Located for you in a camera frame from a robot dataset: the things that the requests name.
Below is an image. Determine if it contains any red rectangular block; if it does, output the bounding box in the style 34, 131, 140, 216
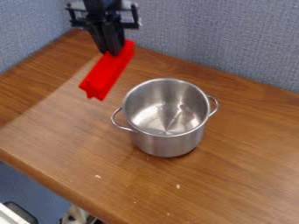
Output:
78, 40, 134, 101

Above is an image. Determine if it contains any white object under table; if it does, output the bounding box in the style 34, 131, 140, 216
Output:
58, 205, 104, 224

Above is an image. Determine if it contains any stainless steel pot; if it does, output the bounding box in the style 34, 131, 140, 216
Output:
116, 78, 220, 158

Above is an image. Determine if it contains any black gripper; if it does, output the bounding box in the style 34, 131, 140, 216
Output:
65, 0, 141, 56

